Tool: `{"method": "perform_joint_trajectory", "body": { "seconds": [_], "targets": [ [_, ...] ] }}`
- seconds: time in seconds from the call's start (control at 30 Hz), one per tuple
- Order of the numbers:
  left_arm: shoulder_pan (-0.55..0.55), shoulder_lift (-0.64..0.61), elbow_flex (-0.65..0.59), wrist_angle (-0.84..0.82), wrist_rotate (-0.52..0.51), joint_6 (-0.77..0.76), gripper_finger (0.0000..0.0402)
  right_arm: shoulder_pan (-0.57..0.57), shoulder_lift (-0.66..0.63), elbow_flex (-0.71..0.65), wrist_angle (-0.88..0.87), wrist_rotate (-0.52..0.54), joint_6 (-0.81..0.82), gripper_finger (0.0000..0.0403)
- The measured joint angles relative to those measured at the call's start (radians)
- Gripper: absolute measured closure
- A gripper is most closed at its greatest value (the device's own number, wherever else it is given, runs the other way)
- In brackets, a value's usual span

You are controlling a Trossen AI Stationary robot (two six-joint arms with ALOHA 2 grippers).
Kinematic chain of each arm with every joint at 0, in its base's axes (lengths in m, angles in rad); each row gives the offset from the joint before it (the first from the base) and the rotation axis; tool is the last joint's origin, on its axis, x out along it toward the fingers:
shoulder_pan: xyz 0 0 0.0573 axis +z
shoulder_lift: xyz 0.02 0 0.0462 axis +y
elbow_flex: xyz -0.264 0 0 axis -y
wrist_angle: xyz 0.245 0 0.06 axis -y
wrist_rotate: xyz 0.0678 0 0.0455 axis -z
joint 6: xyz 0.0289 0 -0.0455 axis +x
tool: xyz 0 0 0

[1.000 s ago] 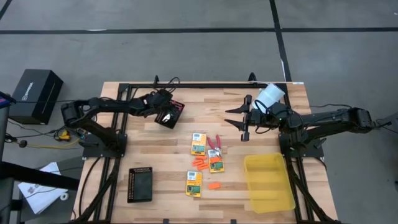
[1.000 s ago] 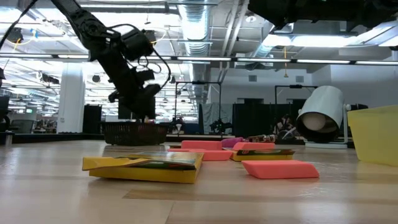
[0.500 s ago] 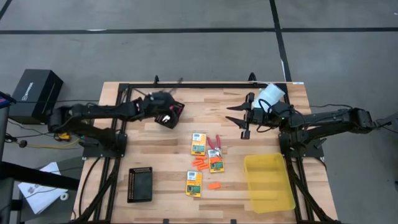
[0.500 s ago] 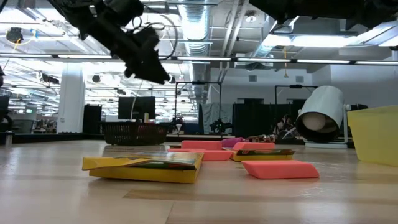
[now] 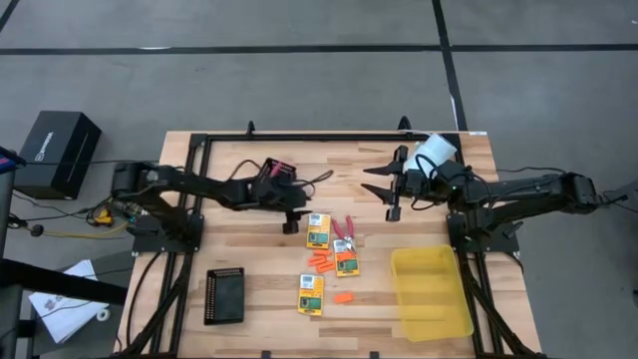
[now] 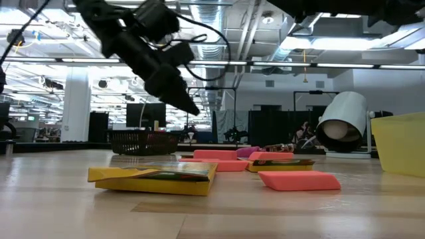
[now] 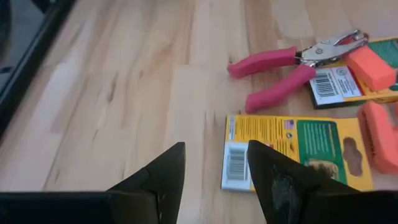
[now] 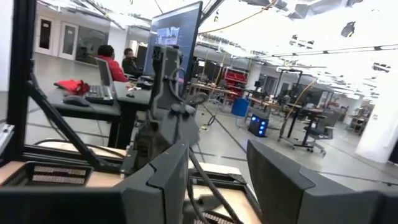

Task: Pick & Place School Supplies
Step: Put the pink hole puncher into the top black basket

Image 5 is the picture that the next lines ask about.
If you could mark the yellow transparent plastic bin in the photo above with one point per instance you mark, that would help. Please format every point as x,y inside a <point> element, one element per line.
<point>431,299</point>

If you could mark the blue and red object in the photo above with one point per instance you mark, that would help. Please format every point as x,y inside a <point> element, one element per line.
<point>7,160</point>

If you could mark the yellow crayon box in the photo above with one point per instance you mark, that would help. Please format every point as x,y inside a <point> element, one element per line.
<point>349,267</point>
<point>310,299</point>
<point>319,232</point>

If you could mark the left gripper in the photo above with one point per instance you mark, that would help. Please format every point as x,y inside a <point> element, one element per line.
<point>279,193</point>

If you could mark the white paper roll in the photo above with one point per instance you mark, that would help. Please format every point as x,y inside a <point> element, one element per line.
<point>434,148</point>

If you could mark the small black mesh basket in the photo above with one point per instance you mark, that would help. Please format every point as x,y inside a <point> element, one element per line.
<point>287,169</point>

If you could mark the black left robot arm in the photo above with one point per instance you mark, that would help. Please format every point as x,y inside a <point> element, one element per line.
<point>199,185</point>

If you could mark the round black plug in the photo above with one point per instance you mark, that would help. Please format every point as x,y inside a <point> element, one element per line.
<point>36,230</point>

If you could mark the white label sticker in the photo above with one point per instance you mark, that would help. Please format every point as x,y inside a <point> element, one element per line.
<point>477,133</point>

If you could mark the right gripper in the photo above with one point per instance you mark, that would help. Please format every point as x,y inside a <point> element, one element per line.
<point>411,188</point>

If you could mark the white paper stack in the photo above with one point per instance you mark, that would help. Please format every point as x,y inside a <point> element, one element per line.
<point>65,314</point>

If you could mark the long black mesh basket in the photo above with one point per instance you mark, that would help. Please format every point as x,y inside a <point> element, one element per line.
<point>226,299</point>

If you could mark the black desk frame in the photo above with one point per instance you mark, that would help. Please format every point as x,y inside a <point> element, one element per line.
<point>50,281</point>

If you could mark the black cardboard box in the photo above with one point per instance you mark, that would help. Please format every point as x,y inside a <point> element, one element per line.
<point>55,154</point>

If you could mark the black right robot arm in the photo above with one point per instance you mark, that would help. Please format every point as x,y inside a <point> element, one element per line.
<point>523,192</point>

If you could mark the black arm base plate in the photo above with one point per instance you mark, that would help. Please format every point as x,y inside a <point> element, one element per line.
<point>458,239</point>
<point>192,239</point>

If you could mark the small electronics board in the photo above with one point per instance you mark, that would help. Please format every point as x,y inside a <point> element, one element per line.
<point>127,209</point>

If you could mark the small white tape roll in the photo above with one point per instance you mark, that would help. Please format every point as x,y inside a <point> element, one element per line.
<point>99,314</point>

